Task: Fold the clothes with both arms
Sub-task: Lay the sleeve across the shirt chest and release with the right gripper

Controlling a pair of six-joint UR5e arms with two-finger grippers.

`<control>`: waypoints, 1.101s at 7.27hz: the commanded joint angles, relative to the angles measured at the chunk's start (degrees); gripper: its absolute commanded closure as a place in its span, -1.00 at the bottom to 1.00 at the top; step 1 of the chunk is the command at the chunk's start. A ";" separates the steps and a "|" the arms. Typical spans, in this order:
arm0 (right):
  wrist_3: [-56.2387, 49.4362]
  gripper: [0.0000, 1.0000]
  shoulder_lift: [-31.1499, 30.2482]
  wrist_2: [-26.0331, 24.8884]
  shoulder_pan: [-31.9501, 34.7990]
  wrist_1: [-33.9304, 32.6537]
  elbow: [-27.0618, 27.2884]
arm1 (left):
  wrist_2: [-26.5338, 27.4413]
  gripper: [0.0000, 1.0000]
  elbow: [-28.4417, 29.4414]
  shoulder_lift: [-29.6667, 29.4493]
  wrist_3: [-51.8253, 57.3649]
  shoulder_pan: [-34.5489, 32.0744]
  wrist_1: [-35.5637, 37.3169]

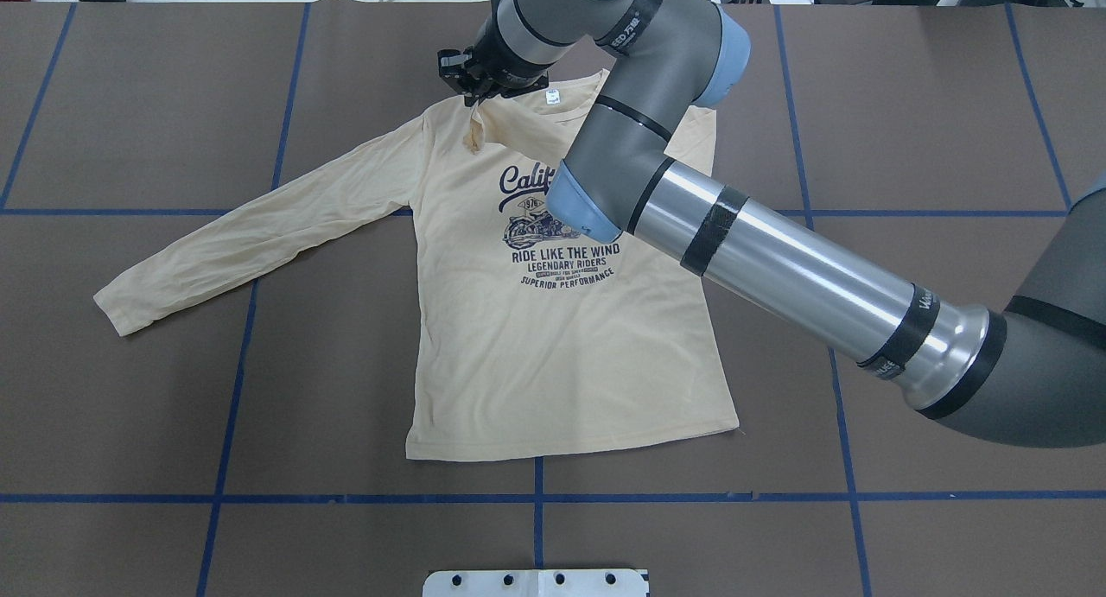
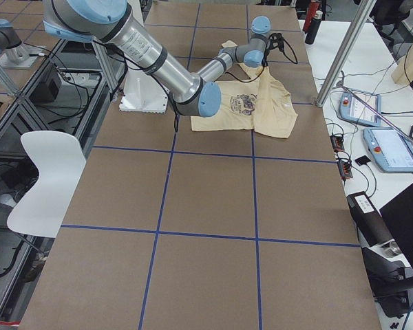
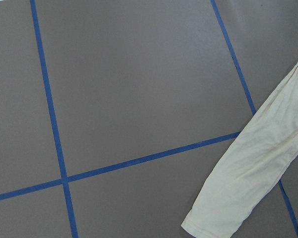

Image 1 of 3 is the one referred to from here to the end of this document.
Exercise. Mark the cream long-sleeve graphic shirt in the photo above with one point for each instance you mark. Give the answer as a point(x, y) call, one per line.
point(534, 340)

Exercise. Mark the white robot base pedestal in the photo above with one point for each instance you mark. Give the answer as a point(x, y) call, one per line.
point(539, 582)

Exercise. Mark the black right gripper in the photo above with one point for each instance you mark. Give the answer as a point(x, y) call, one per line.
point(490, 76)

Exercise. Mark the blue tape line lengthwise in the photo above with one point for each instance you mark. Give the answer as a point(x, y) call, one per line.
point(219, 491)

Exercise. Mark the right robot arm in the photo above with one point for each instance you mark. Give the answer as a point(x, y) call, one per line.
point(1032, 375)

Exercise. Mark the blue tape line crosswise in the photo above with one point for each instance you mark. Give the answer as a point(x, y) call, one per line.
point(546, 498)

